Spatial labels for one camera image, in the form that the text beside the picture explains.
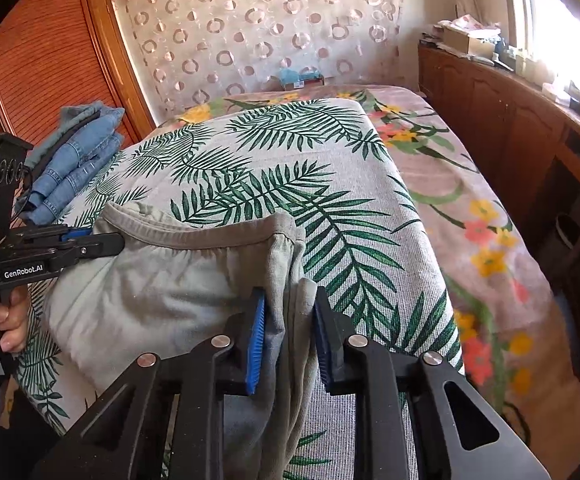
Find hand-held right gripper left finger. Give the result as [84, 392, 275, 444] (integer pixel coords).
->
[35, 287, 267, 480]

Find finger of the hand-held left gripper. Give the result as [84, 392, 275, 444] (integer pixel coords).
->
[17, 225, 94, 249]
[45, 232, 125, 262]

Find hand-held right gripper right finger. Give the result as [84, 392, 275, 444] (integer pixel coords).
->
[314, 287, 553, 480]

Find grey pants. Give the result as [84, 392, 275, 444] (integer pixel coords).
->
[45, 202, 321, 480]

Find person's left forearm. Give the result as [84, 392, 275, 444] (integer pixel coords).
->
[0, 345, 71, 480]

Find stack of blue jeans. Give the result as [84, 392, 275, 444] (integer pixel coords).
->
[15, 101, 126, 226]

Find leaf print blanket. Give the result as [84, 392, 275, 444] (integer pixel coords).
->
[12, 97, 466, 480]

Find wooden wardrobe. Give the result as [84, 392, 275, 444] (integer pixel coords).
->
[0, 0, 158, 161]

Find floral bed sheet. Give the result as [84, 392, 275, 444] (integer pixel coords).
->
[155, 82, 580, 441]

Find blue cloth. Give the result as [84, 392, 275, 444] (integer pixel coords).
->
[276, 66, 322, 86]

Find small cardboard box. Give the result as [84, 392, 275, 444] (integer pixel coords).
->
[282, 77, 326, 92]

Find circle pattern curtain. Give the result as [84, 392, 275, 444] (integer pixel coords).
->
[115, 0, 403, 121]

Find waste bin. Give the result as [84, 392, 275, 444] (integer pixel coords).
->
[555, 212, 580, 261]

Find wooden cabinet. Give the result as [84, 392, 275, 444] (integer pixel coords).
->
[417, 42, 580, 281]

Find tissue pack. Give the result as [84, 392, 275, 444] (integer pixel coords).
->
[540, 85, 568, 106]

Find pink patterned paper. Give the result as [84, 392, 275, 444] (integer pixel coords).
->
[437, 14, 501, 31]

